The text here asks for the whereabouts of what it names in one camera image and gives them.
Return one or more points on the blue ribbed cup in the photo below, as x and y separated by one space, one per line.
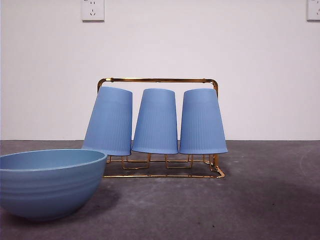
155 125
202 125
110 125

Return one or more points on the blue ribbed bowl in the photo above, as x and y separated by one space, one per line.
50 190

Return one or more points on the white wall socket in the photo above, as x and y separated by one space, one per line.
313 10
93 10

